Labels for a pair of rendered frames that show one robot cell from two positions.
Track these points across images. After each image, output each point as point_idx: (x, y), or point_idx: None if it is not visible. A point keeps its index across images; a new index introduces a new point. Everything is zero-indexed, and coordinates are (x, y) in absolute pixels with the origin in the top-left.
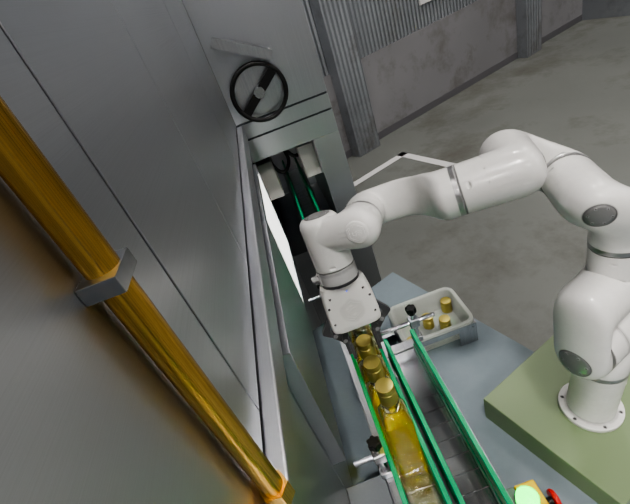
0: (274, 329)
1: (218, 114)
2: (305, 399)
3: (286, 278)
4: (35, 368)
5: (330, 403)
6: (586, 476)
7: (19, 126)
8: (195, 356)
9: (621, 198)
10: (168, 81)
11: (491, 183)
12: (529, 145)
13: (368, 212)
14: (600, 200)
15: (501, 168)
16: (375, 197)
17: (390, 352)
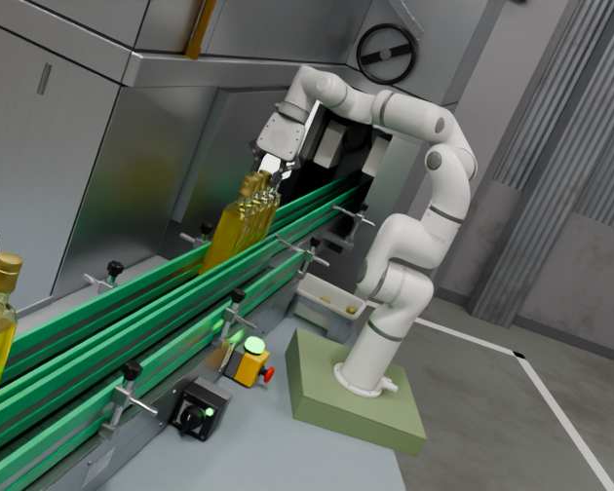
0: (235, 74)
1: (333, 18)
2: (207, 137)
3: (261, 129)
4: None
5: (203, 208)
6: (302, 378)
7: None
8: None
9: (447, 156)
10: None
11: (403, 107)
12: (439, 108)
13: (338, 80)
14: (439, 149)
15: (414, 103)
16: (354, 94)
17: (271, 243)
